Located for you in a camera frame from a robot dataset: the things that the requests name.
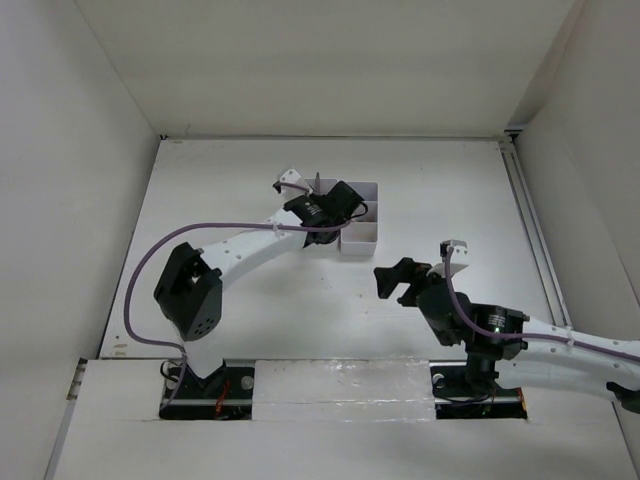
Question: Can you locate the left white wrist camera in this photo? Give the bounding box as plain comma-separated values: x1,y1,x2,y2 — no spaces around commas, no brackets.
273,167,312,194

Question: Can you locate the left white organizer box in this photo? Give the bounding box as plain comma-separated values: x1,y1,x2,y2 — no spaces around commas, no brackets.
305,178,338,195

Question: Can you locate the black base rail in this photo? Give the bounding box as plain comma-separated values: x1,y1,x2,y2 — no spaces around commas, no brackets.
159,359,527,423

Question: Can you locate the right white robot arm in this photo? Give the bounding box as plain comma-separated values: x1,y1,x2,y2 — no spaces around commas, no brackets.
373,248,639,413

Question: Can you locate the aluminium side rail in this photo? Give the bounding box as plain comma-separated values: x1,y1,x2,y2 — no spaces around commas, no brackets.
498,129,572,327

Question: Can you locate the right white organizer box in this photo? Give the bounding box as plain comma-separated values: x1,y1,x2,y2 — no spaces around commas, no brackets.
339,181,379,257

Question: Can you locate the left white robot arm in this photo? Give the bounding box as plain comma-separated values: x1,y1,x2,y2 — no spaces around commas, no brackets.
153,179,368,397

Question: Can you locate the white organizer box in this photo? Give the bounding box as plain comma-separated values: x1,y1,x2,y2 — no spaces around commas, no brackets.
339,181,379,257
305,178,338,195

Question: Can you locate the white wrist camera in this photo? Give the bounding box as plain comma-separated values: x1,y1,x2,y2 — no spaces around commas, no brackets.
429,239,471,278
273,167,312,194

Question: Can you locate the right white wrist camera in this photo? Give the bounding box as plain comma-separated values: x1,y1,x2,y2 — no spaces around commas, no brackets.
429,239,471,278

